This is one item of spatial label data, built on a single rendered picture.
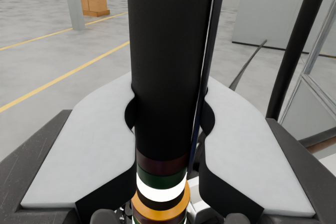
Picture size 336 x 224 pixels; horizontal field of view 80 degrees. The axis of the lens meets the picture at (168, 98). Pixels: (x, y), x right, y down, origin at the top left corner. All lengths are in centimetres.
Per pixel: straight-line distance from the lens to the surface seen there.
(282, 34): 567
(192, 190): 19
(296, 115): 160
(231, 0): 1222
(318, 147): 30
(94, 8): 825
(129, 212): 36
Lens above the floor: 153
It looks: 32 degrees down
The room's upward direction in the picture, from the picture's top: 3 degrees clockwise
